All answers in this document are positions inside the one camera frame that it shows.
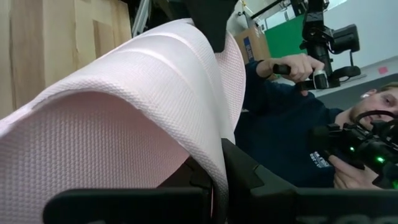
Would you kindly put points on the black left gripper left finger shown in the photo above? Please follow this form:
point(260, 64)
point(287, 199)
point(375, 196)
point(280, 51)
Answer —
point(124, 208)

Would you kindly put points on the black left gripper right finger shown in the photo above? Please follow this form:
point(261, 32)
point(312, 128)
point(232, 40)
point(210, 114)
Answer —
point(311, 208)

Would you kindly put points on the pink rubber slide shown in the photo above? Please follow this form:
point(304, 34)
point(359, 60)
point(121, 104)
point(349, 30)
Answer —
point(109, 124)

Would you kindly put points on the person's hand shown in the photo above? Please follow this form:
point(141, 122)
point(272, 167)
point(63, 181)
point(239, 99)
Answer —
point(345, 175)
point(301, 67)

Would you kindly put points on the person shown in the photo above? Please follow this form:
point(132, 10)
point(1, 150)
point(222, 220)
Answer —
point(280, 133)

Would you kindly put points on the grey table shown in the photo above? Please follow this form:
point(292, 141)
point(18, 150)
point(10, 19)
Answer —
point(357, 96)

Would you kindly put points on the green panel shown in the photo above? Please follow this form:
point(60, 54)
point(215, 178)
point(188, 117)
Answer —
point(284, 40)

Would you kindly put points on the brown cardboard box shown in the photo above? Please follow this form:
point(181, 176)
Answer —
point(253, 43)

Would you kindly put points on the silver aluminium rail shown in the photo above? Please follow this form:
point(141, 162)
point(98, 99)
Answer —
point(141, 15)

